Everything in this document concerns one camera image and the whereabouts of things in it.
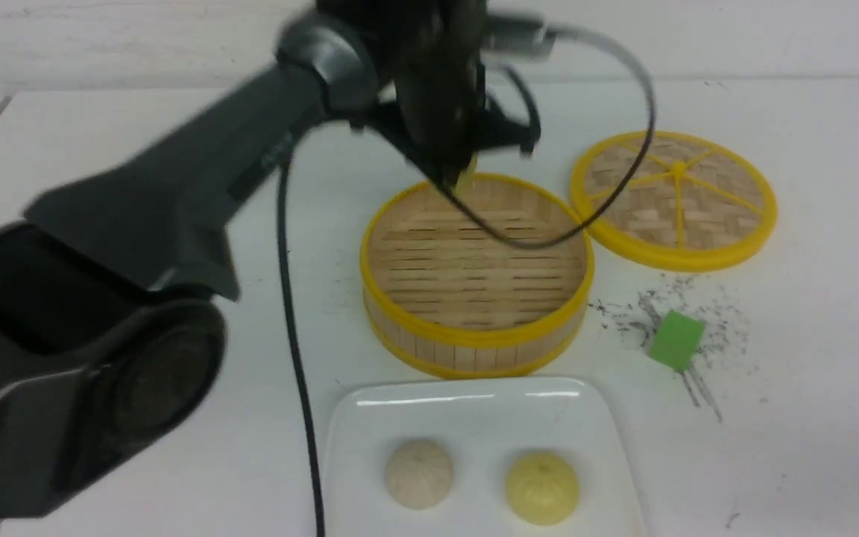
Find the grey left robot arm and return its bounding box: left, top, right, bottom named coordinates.
left=0, top=1, right=539, bottom=523

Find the green cube block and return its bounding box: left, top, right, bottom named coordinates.
left=648, top=310, right=705, bottom=373

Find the pale white steamed bun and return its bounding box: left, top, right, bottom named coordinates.
left=384, top=439, right=456, bottom=510

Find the white rectangular plate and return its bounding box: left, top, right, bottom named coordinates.
left=321, top=375, right=647, bottom=536

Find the yellow steamed bun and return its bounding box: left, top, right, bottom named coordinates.
left=505, top=450, right=582, bottom=527
left=451, top=155, right=478, bottom=198

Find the bamboo steamer basket yellow rim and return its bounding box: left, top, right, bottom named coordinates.
left=360, top=183, right=594, bottom=380

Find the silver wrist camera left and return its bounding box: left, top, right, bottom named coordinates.
left=481, top=13, right=556, bottom=60

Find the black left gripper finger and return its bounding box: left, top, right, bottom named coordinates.
left=415, top=145, right=475, bottom=195

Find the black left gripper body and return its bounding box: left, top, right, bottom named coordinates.
left=318, top=1, right=541, bottom=162

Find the bamboo steamer lid yellow rim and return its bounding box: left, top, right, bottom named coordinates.
left=588, top=131, right=778, bottom=273

